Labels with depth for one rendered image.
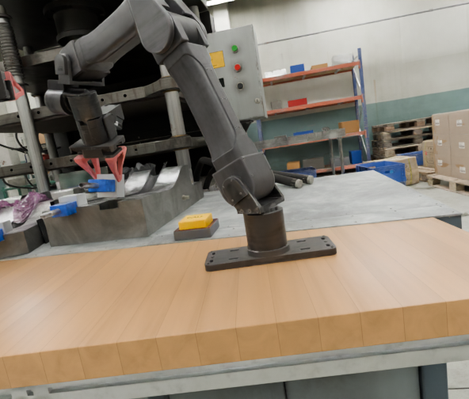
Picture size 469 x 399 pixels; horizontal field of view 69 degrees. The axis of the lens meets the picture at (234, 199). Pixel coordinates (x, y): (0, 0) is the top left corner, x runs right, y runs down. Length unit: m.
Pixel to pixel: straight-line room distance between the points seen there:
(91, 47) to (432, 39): 7.74
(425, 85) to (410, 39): 0.93
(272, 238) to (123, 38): 0.42
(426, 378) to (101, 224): 0.79
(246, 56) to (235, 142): 1.14
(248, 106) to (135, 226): 0.94
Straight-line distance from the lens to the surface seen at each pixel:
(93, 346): 0.42
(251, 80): 1.61
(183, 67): 0.56
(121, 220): 0.83
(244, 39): 1.65
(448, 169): 5.01
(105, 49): 0.70
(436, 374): 0.91
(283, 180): 1.17
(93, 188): 0.81
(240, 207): 0.50
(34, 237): 0.99
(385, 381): 0.91
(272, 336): 0.38
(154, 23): 0.58
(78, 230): 0.90
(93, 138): 0.79
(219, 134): 0.52
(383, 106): 7.78
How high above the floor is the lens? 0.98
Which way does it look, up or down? 10 degrees down
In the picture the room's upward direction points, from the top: 9 degrees counter-clockwise
